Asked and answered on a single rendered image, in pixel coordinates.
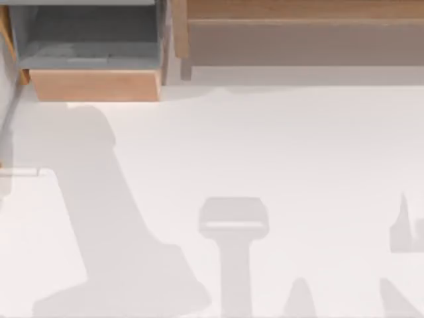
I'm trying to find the pale wooden drawer front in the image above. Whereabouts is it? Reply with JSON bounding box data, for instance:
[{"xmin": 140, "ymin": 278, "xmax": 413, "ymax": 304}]
[{"xmin": 28, "ymin": 68, "xmax": 161, "ymax": 102}]

